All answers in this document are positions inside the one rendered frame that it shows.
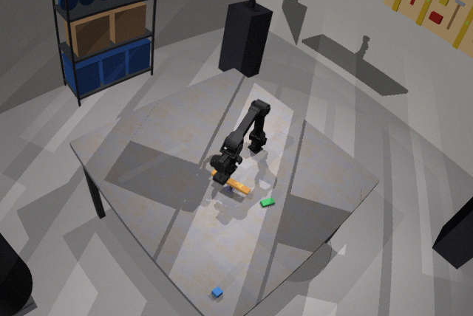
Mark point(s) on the small blue block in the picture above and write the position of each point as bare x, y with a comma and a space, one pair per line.
217, 292

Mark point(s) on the orange bar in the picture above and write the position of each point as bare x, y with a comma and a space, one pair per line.
237, 185

